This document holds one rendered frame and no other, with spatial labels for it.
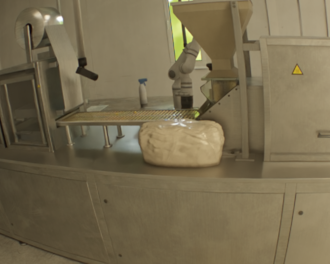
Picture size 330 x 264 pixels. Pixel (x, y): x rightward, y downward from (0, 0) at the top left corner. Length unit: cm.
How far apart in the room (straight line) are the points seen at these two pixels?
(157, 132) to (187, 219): 41
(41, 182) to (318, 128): 147
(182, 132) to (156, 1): 292
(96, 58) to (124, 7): 86
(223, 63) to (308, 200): 73
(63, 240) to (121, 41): 300
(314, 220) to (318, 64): 67
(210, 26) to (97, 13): 322
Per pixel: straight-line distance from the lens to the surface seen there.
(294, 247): 146
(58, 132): 186
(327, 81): 133
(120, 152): 164
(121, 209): 152
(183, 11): 135
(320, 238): 145
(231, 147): 147
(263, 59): 126
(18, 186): 198
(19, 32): 200
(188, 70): 185
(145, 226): 152
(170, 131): 134
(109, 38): 435
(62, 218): 183
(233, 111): 142
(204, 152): 133
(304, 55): 130
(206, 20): 135
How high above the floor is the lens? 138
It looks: 18 degrees down
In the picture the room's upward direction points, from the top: 7 degrees counter-clockwise
